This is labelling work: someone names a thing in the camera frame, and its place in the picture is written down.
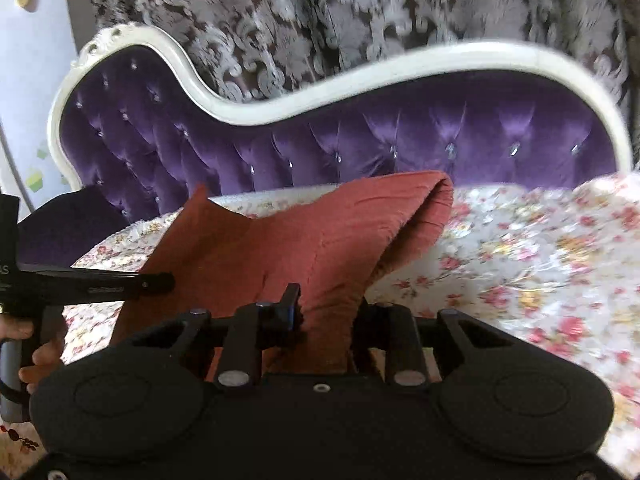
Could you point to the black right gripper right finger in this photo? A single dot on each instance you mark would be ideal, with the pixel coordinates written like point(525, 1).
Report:
point(499, 393)

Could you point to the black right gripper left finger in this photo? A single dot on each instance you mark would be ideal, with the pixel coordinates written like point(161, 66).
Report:
point(127, 398)

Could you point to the rust red pants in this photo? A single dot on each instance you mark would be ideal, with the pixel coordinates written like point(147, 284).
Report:
point(335, 248)

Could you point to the floral white bed sheet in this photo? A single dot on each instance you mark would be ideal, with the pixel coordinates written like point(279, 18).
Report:
point(557, 268)

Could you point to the grey damask patterned curtain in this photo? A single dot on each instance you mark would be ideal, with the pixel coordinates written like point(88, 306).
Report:
point(258, 49)

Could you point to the purple tufted sofa white frame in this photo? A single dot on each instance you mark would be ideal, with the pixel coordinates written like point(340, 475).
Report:
point(135, 131)

